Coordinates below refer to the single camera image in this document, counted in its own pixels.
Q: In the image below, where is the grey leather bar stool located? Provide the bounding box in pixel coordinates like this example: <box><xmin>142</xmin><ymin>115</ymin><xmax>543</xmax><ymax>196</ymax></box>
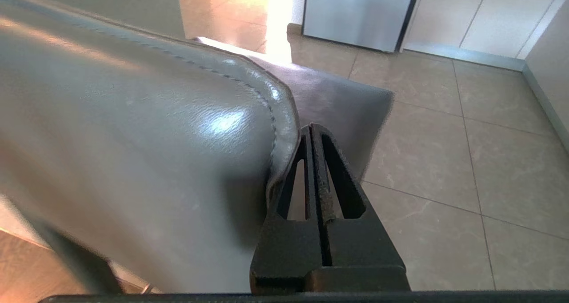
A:
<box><xmin>0</xmin><ymin>0</ymin><xmax>394</xmax><ymax>295</ymax></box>

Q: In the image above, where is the white cabinet door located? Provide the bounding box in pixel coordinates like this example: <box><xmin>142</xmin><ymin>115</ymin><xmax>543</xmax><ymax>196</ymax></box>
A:
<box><xmin>460</xmin><ymin>0</ymin><xmax>565</xmax><ymax>58</ymax></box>
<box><xmin>402</xmin><ymin>0</ymin><xmax>492</xmax><ymax>49</ymax></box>

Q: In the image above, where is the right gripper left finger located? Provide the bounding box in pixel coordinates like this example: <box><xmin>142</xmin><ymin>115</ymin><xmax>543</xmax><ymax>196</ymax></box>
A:
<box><xmin>250</xmin><ymin>124</ymin><xmax>324</xmax><ymax>293</ymax></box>

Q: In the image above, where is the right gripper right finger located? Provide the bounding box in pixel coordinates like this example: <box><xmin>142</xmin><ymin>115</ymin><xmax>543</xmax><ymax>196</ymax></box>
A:
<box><xmin>311</xmin><ymin>124</ymin><xmax>411</xmax><ymax>292</ymax></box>

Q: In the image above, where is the stainless steel refrigerator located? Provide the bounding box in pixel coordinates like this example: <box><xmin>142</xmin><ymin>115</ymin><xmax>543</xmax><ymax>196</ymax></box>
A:
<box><xmin>302</xmin><ymin>0</ymin><xmax>423</xmax><ymax>53</ymax></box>

